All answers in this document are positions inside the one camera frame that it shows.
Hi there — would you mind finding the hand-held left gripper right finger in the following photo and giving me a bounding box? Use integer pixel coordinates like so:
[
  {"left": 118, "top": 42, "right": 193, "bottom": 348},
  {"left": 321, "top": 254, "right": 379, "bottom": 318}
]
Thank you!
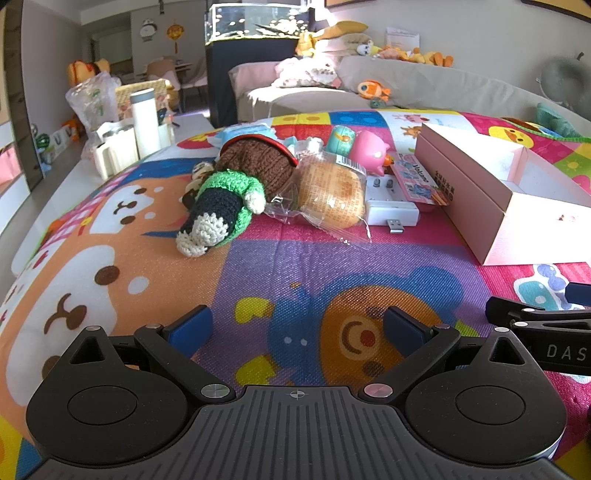
[{"left": 362, "top": 305, "right": 536, "bottom": 402}]

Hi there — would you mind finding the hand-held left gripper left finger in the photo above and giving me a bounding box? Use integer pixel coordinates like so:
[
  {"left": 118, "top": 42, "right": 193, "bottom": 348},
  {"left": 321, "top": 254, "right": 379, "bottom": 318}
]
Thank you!
[{"left": 61, "top": 305, "right": 236, "bottom": 402}]

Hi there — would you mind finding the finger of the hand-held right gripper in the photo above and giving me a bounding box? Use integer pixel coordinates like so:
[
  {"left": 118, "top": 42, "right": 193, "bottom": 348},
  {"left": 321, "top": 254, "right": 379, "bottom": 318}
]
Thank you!
[
  {"left": 486, "top": 296, "right": 591, "bottom": 326},
  {"left": 566, "top": 282, "right": 591, "bottom": 309}
]

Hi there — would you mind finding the pink cardboard box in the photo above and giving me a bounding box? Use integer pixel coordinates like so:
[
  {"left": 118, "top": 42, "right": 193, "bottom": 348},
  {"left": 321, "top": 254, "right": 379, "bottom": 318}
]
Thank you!
[{"left": 414, "top": 122, "right": 591, "bottom": 266}]

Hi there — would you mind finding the teal squishy toy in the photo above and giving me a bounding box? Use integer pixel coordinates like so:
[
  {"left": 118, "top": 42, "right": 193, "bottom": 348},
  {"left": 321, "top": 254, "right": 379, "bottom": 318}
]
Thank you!
[{"left": 326, "top": 124, "right": 358, "bottom": 158}]

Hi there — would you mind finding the colourful cartoon play mat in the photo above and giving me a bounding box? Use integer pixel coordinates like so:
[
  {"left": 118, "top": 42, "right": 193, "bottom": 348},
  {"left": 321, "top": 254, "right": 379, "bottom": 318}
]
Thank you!
[{"left": 0, "top": 108, "right": 591, "bottom": 480}]

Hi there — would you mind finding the white battery charger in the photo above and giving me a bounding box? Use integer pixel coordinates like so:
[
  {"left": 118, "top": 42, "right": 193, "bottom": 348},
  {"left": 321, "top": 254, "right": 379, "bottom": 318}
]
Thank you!
[{"left": 365, "top": 175, "right": 421, "bottom": 234}]

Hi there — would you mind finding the green black crochet toy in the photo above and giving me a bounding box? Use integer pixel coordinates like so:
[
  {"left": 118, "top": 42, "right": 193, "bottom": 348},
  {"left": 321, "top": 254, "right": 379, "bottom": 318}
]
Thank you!
[{"left": 176, "top": 171, "right": 267, "bottom": 258}]

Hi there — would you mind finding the blue pink card packet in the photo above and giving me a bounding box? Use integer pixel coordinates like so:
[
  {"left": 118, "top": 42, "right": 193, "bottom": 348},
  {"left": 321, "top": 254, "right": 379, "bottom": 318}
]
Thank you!
[{"left": 392, "top": 154, "right": 455, "bottom": 206}]

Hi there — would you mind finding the bread in clear wrapper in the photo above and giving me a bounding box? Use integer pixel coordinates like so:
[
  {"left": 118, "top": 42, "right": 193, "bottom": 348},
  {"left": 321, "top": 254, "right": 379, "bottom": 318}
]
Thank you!
[{"left": 270, "top": 154, "right": 372, "bottom": 245}]

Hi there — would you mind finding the teal cloth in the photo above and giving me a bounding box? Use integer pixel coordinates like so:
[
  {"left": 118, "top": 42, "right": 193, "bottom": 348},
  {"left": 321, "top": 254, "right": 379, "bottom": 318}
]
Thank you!
[{"left": 536, "top": 102, "right": 585, "bottom": 138}]

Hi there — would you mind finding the brown knitted toy red trim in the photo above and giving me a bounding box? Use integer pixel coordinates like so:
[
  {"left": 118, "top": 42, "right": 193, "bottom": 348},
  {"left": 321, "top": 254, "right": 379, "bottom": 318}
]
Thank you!
[{"left": 216, "top": 135, "right": 301, "bottom": 204}]

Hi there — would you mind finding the pink squishy toy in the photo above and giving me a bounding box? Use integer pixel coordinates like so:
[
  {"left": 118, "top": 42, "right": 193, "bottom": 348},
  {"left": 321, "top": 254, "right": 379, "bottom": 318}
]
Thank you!
[{"left": 352, "top": 130, "right": 397, "bottom": 177}]

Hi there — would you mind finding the light blue packet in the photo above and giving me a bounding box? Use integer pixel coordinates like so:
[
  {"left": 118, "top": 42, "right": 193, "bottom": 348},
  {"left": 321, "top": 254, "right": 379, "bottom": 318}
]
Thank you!
[{"left": 205, "top": 127, "right": 296, "bottom": 153}]

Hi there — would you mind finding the white low table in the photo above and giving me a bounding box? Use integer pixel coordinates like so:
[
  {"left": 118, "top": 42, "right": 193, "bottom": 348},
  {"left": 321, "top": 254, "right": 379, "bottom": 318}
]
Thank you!
[{"left": 81, "top": 114, "right": 215, "bottom": 178}]

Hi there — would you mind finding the white thermos bottle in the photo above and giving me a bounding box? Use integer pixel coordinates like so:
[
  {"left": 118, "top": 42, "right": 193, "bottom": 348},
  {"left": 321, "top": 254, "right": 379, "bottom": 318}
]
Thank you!
[{"left": 129, "top": 89, "right": 161, "bottom": 160}]

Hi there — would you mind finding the grey neck pillow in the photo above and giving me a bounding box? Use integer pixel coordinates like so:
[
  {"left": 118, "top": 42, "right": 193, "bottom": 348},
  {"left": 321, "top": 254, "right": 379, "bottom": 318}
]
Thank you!
[{"left": 538, "top": 58, "right": 589, "bottom": 109}]

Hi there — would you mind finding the orange fish plush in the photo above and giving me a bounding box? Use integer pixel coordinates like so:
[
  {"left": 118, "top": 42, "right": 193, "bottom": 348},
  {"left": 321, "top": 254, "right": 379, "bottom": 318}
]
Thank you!
[{"left": 358, "top": 79, "right": 392, "bottom": 103}]

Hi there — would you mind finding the wicker basket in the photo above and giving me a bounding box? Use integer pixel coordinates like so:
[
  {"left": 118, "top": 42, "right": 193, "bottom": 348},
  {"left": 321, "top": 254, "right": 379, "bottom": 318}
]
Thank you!
[{"left": 115, "top": 78, "right": 174, "bottom": 121}]

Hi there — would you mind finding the clear plastic bag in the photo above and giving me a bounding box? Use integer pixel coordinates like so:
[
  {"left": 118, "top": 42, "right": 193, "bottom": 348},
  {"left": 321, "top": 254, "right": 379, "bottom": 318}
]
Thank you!
[{"left": 65, "top": 71, "right": 122, "bottom": 139}]

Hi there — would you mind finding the black tank cabinet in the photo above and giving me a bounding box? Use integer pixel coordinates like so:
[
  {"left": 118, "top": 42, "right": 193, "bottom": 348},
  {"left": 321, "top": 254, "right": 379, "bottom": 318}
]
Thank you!
[{"left": 205, "top": 39, "right": 301, "bottom": 127}]

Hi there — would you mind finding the beige dining chair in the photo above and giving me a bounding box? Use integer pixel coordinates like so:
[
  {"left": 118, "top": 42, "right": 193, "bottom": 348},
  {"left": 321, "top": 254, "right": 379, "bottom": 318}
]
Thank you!
[{"left": 148, "top": 58, "right": 208, "bottom": 112}]

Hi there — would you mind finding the pink floral cloth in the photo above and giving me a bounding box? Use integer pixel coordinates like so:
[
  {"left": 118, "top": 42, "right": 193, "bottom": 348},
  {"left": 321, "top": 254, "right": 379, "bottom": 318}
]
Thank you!
[{"left": 272, "top": 58, "right": 342, "bottom": 89}]

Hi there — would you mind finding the large orange plush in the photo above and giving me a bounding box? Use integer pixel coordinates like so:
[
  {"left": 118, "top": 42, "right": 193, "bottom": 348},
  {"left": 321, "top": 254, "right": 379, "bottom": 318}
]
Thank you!
[{"left": 67, "top": 59, "right": 112, "bottom": 88}]

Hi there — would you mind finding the yellow plush toy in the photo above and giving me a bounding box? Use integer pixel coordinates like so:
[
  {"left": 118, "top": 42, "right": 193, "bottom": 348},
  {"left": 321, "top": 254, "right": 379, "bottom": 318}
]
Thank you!
[{"left": 295, "top": 21, "right": 370, "bottom": 58}]

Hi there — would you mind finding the glass fish tank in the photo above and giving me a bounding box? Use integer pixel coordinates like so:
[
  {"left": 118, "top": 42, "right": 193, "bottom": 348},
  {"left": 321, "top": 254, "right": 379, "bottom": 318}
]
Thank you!
[{"left": 205, "top": 2, "right": 311, "bottom": 47}]

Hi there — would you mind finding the white jug with handle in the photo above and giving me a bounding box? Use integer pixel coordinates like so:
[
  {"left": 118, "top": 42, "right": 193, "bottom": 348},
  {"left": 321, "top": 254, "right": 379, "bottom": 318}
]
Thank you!
[{"left": 92, "top": 121, "right": 139, "bottom": 178}]

